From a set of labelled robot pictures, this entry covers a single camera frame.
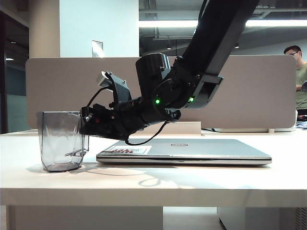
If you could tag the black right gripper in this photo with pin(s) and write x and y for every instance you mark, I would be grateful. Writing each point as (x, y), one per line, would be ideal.
(112, 124)

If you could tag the transparent grey faceted water cup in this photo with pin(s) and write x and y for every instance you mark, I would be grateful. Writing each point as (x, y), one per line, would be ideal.
(57, 139)

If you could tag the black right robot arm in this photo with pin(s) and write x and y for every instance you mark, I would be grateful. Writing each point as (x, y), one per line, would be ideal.
(216, 36)

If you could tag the silver closed laptop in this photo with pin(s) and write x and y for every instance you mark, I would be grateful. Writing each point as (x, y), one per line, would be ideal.
(204, 148)

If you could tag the taupe fabric desk divider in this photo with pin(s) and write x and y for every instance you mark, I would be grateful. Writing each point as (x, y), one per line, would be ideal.
(60, 95)

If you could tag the white sticker with red letters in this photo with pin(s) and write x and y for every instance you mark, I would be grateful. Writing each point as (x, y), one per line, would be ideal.
(141, 150)

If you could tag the beige desk front panel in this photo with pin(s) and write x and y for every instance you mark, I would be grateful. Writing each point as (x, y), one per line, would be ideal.
(84, 218)

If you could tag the grey under-desk cabinet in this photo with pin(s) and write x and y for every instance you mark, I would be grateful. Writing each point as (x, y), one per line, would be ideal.
(263, 219)

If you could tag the man in green shirt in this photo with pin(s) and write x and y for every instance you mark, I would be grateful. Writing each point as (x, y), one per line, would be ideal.
(301, 81)

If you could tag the dark handheld device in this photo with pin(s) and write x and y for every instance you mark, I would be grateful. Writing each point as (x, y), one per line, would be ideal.
(304, 86)

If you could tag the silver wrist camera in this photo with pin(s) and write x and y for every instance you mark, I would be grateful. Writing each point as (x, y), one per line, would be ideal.
(103, 80)

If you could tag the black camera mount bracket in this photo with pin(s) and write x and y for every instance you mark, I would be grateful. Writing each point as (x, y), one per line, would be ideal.
(121, 92)

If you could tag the framed wall poster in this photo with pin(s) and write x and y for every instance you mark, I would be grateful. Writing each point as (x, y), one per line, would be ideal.
(97, 49)

